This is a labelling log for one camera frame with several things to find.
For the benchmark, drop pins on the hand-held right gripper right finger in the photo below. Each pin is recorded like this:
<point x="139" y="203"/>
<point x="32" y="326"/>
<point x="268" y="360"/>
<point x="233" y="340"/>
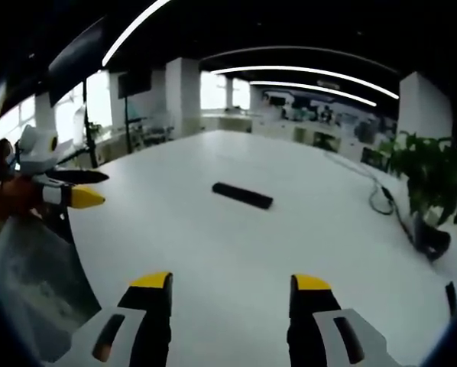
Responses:
<point x="320" y="317"/>

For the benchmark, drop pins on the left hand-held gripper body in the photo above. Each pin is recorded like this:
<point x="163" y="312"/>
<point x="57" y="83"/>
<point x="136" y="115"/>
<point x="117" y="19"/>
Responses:
<point x="37" y="151"/>

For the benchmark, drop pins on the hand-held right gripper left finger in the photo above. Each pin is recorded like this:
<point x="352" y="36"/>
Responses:
<point x="148" y="317"/>

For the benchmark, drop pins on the black remote control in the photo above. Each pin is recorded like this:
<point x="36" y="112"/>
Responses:
<point x="242" y="195"/>

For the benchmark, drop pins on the black tripod stand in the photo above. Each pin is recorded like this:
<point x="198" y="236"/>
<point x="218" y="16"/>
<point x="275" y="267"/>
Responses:
<point x="89" y="130"/>

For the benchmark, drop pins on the black floor stand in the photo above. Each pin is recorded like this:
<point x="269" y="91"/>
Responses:
<point x="127" y="122"/>

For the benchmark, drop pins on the small black object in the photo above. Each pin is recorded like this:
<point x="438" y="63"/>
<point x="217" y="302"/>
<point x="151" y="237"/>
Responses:
<point x="451" y="298"/>

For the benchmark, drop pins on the black plant pot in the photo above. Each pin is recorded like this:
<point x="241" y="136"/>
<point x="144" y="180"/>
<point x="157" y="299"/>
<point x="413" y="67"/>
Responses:
<point x="431" y="237"/>

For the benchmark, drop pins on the green potted plant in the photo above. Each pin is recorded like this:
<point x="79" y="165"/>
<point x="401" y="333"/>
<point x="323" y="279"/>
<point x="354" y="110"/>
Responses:
<point x="429" y="168"/>

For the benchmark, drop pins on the black wall monitor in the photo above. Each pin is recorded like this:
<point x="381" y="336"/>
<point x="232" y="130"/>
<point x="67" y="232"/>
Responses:
<point x="134" y="82"/>

